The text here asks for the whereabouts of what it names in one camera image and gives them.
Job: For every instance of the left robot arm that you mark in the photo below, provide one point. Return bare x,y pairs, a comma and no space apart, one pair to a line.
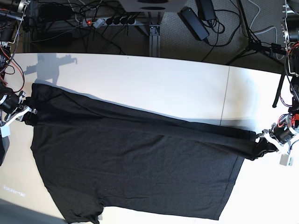
290,29

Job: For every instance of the black power brick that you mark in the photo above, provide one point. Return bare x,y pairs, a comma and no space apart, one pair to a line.
194,24

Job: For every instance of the dark grey T-shirt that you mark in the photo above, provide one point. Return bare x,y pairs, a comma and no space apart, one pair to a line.
93,154

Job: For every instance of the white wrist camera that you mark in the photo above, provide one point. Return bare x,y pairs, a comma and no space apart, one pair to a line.
4,131
286,160

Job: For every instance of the aluminium frame post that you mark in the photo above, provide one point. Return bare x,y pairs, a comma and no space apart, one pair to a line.
151,28

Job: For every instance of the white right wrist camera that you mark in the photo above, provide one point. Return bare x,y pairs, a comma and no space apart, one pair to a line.
4,131

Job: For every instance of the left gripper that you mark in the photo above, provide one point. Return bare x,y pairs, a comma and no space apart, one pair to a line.
276,139

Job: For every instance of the black power strip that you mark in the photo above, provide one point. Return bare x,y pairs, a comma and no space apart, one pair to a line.
108,21

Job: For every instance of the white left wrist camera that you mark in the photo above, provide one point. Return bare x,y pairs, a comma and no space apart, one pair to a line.
286,160

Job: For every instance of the grey camera mount plate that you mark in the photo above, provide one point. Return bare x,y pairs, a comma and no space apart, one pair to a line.
153,5

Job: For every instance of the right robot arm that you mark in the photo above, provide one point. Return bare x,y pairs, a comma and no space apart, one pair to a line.
12,15

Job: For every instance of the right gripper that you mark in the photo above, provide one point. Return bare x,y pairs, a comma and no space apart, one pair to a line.
18,109

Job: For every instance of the dark object at left edge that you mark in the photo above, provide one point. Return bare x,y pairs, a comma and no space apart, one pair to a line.
4,145

